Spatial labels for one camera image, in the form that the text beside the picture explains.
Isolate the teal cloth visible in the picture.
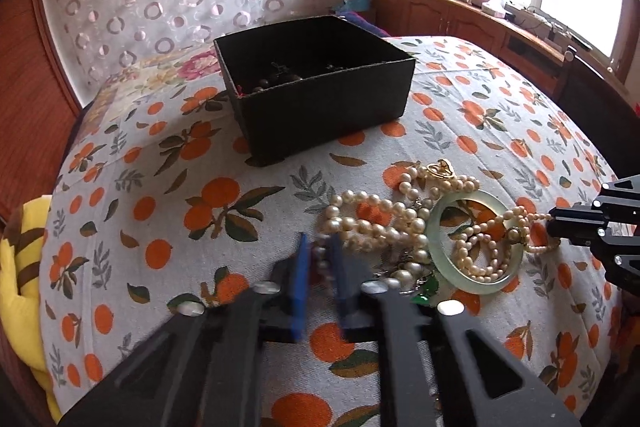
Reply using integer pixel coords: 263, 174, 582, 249
334, 0, 373, 14

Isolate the brown wooden bead bracelet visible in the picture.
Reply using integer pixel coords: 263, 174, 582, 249
246, 60, 306, 96

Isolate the wooden side cabinet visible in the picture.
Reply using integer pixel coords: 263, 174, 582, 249
367, 0, 563, 95

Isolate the yellow striped plush toy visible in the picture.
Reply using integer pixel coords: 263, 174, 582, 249
1, 195, 61, 426

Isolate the pale green jade bangle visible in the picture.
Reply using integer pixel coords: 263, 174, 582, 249
425, 191, 528, 295

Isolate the black square jewelry box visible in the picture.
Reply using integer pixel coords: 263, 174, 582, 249
214, 15, 416, 166

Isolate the red wooden wardrobe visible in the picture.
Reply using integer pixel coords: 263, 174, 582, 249
1, 0, 80, 221

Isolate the round pearl bracelet cluster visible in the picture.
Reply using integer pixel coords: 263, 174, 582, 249
321, 190, 436, 295

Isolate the orange print bed cloth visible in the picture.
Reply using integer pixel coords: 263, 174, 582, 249
40, 36, 622, 415

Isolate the floral quilt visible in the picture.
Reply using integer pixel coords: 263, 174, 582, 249
74, 42, 220, 144

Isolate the green jade pendant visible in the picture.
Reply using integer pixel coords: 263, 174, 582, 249
411, 273, 439, 307

